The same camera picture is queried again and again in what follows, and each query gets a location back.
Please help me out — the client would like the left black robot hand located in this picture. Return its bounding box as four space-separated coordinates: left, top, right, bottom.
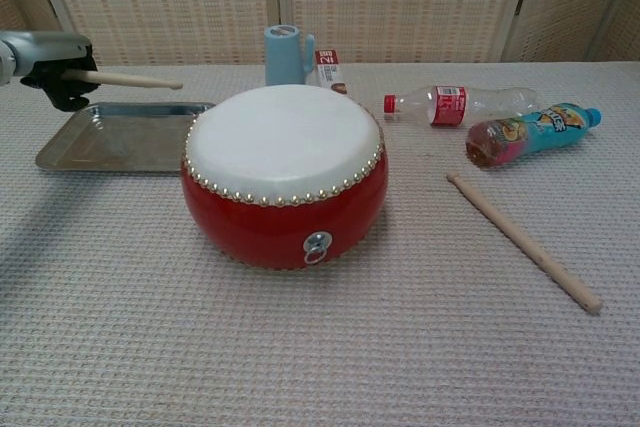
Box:
3 30 100 113

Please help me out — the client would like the wooden drumstick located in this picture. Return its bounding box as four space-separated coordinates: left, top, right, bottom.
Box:
63 68 184 92
446 170 604 317

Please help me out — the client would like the rectangular metal tray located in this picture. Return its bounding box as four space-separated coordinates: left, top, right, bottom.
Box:
34 101 217 173

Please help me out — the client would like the red drum with white skin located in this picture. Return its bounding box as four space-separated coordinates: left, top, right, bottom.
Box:
180 85 390 272

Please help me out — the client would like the light blue plastic cup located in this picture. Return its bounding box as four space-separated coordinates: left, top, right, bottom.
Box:
263 24 317 88

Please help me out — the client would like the woven folding screen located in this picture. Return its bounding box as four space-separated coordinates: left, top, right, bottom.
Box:
0 0 640 67

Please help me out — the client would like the red and white carton box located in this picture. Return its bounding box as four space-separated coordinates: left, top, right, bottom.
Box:
306 48 350 97

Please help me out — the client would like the grey woven table cloth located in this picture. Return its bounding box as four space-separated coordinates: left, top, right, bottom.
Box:
0 60 640 427

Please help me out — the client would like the clear bottle with red label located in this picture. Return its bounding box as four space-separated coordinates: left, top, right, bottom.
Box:
383 85 540 128

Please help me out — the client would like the blue labelled drink bottle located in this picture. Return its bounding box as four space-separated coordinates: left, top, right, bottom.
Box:
465 102 603 170

